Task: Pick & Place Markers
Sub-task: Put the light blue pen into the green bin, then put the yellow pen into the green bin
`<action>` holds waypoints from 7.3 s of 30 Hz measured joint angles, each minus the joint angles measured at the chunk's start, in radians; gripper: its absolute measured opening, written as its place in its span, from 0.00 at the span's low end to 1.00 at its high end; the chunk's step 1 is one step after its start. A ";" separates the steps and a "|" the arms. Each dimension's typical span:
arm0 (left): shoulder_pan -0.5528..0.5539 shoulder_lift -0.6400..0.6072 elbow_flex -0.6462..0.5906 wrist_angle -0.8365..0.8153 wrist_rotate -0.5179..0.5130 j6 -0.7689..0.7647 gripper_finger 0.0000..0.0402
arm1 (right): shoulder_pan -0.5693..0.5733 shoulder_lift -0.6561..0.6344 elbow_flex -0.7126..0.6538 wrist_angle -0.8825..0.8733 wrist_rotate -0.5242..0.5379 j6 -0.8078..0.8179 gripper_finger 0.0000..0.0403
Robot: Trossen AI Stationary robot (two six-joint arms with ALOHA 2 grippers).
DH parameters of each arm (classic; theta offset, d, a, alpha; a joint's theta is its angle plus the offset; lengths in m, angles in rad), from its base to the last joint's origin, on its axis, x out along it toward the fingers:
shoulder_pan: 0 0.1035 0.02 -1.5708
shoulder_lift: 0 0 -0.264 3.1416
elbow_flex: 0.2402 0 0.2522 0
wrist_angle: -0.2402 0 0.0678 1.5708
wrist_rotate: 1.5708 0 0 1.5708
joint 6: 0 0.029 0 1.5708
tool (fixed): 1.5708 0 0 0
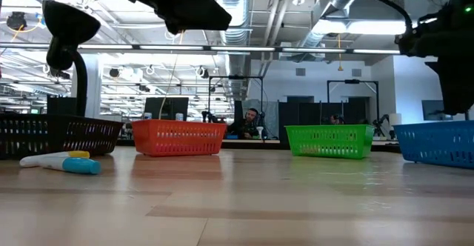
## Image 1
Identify blue plastic basket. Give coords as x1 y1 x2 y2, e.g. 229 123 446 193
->
393 119 474 170

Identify black round ceiling fixture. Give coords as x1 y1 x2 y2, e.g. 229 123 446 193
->
6 11 28 31

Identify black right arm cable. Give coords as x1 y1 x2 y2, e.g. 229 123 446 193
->
371 0 414 36

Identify black computer monitor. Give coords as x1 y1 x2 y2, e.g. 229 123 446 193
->
144 96 190 121

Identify black plastic basket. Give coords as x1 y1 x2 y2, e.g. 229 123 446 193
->
0 113 125 161

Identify yellow hanging cord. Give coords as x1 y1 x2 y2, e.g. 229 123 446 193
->
336 33 344 72

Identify black box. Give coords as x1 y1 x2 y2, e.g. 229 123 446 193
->
47 96 78 116

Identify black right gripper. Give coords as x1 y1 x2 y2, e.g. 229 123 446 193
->
394 0 474 116

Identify blue cap white marker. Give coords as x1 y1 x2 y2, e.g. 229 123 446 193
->
39 156 102 176

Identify black partition panels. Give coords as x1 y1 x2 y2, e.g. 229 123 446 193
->
278 96 371 127

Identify black station frame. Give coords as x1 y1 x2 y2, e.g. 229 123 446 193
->
327 79 381 136
207 75 264 123

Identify long ceiling light bar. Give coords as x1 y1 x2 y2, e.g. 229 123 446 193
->
0 41 408 57

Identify green plastic basket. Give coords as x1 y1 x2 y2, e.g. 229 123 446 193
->
284 124 375 161

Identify dark wall monitor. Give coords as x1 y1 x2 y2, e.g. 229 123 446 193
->
421 99 444 122

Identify orange plastic basket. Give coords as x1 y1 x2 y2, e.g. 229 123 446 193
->
131 119 227 157

